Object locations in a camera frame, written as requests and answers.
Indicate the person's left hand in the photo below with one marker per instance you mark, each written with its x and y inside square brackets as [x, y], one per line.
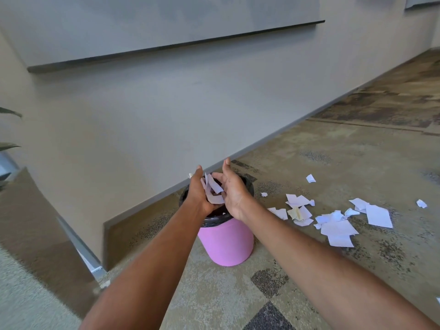
[195, 194]

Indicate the person's right hand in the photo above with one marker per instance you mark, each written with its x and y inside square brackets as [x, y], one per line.
[235, 194]

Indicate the person's left thumb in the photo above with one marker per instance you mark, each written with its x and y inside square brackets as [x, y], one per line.
[199, 171]

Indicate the person's right thumb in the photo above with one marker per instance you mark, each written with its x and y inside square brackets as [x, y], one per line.
[227, 166]

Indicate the torn white paper sheet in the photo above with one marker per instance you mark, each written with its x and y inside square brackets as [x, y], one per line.
[213, 188]

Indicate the person's left forearm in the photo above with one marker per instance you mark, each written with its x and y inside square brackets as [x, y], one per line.
[147, 271]

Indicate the person's right forearm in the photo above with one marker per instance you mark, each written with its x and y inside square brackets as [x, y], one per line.
[326, 271]

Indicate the black bin liner bag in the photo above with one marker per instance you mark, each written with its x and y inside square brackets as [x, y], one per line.
[215, 220]

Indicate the pink trash bin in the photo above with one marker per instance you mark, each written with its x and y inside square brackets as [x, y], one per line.
[227, 242]

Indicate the beige crumpled paper piece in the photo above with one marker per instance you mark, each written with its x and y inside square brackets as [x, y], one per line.
[296, 213]

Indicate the scattered white paper scraps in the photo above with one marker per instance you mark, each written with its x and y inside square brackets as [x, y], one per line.
[338, 228]

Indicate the green plant leaves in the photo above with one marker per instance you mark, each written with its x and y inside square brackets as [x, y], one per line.
[8, 111]

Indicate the large grey wall board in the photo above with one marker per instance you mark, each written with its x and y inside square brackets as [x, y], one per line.
[137, 23]

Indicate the grey wall panel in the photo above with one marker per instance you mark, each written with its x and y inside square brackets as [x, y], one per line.
[422, 0]

